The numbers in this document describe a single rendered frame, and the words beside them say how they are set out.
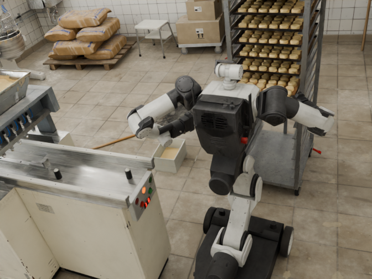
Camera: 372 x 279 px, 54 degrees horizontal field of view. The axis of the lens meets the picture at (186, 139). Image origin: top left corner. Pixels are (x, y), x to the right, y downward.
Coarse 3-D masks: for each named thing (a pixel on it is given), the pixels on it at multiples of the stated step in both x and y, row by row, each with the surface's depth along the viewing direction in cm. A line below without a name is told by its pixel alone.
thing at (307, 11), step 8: (304, 8) 191; (304, 16) 194; (304, 24) 196; (304, 32) 199; (304, 40) 201; (304, 48) 204; (304, 56) 207; (304, 64) 209; (304, 72) 212; (304, 80) 215; (304, 88) 218; (296, 144) 245; (296, 152) 249; (296, 160) 252; (296, 168) 257; (296, 176) 261; (296, 184) 266
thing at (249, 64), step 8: (312, 40) 255; (248, 64) 236; (256, 64) 233; (264, 64) 231; (272, 64) 230; (280, 64) 233; (288, 64) 227; (280, 72) 223; (288, 72) 223; (296, 72) 220
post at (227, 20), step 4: (224, 0) 207; (224, 4) 209; (228, 4) 208; (224, 8) 210; (228, 8) 209; (224, 12) 212; (228, 12) 211; (228, 16) 212; (228, 20) 214; (228, 24) 215; (228, 28) 216; (228, 32) 218; (228, 36) 219; (228, 40) 221; (228, 44) 223; (228, 48) 224; (232, 48) 226; (228, 52) 226; (232, 52) 227; (228, 56) 228; (232, 60) 229
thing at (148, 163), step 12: (24, 144) 227; (36, 144) 222; (48, 144) 220; (60, 144) 218; (72, 156) 216; (84, 156) 212; (96, 156) 208; (108, 156) 204; (120, 156) 201; (132, 156) 199
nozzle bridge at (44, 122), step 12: (36, 96) 211; (48, 96) 219; (12, 108) 203; (24, 108) 202; (36, 108) 221; (48, 108) 225; (0, 120) 194; (12, 120) 195; (36, 120) 216; (48, 120) 235; (0, 132) 199; (24, 132) 209; (48, 132) 242; (12, 144) 201; (0, 156) 195
